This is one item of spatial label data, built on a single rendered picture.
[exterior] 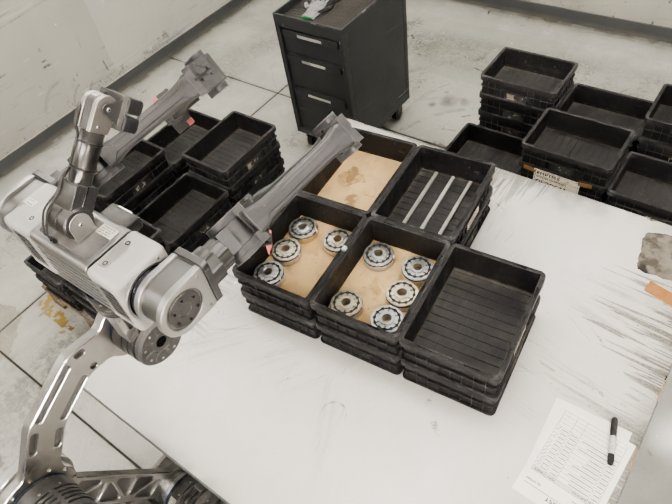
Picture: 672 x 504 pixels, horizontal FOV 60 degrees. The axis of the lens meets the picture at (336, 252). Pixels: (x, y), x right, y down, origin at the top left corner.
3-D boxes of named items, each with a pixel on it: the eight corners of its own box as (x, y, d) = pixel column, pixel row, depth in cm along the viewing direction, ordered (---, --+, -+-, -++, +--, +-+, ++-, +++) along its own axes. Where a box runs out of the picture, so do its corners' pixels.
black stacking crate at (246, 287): (312, 324, 185) (307, 303, 177) (239, 292, 197) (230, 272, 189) (371, 238, 206) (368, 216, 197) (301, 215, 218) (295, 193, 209)
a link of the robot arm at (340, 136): (349, 97, 133) (378, 130, 135) (331, 113, 146) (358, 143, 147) (206, 232, 122) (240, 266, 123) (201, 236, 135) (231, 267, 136)
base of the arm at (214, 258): (190, 286, 126) (171, 250, 117) (215, 261, 130) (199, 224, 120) (219, 302, 122) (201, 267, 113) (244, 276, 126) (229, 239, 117)
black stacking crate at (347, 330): (398, 360, 173) (396, 340, 164) (313, 324, 185) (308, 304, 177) (450, 266, 193) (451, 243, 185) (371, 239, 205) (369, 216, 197)
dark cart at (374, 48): (359, 169, 352) (341, 30, 284) (301, 147, 372) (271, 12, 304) (410, 114, 380) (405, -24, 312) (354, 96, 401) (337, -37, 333)
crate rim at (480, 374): (499, 387, 153) (500, 382, 152) (396, 344, 166) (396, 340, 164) (546, 277, 174) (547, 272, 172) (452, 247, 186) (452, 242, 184)
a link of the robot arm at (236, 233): (210, 241, 120) (228, 260, 121) (242, 210, 124) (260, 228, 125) (198, 251, 128) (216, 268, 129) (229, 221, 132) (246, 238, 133)
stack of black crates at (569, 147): (612, 202, 290) (636, 130, 256) (589, 242, 276) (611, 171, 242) (535, 177, 308) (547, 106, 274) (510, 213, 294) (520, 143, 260)
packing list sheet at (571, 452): (596, 544, 145) (596, 543, 145) (509, 492, 156) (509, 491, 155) (639, 436, 161) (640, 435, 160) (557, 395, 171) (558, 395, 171)
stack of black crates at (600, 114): (639, 155, 309) (657, 102, 283) (619, 190, 295) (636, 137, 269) (564, 134, 327) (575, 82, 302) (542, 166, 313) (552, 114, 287)
